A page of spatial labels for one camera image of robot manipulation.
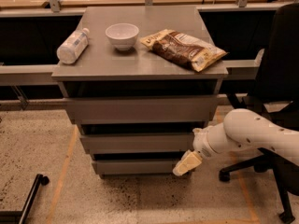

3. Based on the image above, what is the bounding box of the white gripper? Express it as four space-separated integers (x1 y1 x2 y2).
173 128 215 176

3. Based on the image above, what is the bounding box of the grey bottom drawer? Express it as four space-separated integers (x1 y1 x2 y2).
92 159 178 175

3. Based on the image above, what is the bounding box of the grey drawer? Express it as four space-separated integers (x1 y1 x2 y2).
66 95 218 124
92 159 178 175
80 133 194 153

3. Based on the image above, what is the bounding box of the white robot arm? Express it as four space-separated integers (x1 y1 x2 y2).
173 109 299 176

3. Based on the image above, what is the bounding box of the grey middle drawer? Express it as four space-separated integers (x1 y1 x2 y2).
80 133 194 153

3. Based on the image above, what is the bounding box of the grey top drawer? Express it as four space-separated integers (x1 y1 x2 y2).
66 95 218 124

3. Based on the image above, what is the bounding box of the grey drawer cabinet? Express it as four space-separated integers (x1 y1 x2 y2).
52 6 227 162

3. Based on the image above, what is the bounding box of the black office chair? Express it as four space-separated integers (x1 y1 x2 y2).
219 3 299 224

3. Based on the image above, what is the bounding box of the brown yellow snack bag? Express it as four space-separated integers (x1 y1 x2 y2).
140 29 227 72

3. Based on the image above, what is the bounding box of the white bowl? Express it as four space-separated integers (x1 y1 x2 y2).
106 23 139 50

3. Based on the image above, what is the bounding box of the clear plastic bottle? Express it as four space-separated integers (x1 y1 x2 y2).
56 28 90 64

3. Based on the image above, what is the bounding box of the black metal stand leg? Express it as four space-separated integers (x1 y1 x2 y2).
0 174 50 224

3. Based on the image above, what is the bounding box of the grey metal rail frame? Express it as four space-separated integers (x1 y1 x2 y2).
0 0 299 111

